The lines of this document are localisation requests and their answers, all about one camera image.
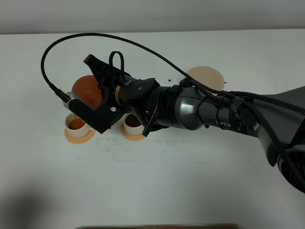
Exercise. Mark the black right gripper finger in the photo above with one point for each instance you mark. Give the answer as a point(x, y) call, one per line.
point(106, 72)

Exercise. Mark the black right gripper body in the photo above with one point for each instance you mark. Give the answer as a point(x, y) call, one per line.
point(110, 84)

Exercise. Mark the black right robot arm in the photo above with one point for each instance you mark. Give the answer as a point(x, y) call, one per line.
point(277, 120)

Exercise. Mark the cream teapot coaster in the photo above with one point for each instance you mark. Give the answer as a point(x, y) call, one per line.
point(208, 76)

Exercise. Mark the left white teacup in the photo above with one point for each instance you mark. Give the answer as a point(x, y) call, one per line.
point(76, 127)

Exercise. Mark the brown tray edge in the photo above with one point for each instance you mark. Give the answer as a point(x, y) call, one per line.
point(211, 226)

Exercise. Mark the brown clay teapot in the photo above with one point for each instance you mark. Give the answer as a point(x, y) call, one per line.
point(86, 88)

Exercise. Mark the orange coaster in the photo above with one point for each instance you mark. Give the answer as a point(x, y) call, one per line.
point(129, 136)
point(79, 140)

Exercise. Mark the white teacup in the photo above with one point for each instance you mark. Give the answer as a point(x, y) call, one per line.
point(76, 127)
point(132, 125)

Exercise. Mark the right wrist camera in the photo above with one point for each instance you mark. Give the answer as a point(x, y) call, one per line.
point(100, 121)

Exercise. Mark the left orange coaster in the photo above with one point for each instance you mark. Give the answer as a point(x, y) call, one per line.
point(79, 140)

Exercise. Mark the right white teacup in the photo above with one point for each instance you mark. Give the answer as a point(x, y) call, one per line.
point(132, 125)

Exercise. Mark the right orange coaster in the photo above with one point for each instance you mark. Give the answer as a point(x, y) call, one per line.
point(129, 136)

